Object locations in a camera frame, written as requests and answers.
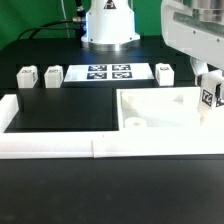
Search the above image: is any white square tabletop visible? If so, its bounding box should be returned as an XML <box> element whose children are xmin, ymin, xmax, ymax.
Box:
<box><xmin>116</xmin><ymin>87</ymin><xmax>200</xmax><ymax>130</ymax></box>

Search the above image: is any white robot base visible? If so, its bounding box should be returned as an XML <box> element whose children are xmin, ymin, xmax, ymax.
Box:
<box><xmin>81</xmin><ymin>0</ymin><xmax>140</xmax><ymax>51</ymax></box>

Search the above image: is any black cable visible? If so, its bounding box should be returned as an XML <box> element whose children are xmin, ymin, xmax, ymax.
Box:
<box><xmin>18</xmin><ymin>0</ymin><xmax>88</xmax><ymax>40</ymax></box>

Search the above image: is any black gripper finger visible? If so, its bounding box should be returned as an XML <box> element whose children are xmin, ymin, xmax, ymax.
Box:
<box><xmin>216</xmin><ymin>82</ymin><xmax>224</xmax><ymax>104</ymax></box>
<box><xmin>190</xmin><ymin>58</ymin><xmax>208</xmax><ymax>86</ymax></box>

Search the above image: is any white U-shaped obstacle fence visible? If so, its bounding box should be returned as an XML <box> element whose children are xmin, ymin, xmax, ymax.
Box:
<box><xmin>0</xmin><ymin>87</ymin><xmax>224</xmax><ymax>159</ymax></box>

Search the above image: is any white marker board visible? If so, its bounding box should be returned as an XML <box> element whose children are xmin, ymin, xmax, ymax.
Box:
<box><xmin>64</xmin><ymin>63</ymin><xmax>153</xmax><ymax>83</ymax></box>

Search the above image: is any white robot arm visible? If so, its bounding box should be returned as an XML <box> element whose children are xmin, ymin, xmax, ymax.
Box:
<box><xmin>161</xmin><ymin>0</ymin><xmax>224</xmax><ymax>108</ymax></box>

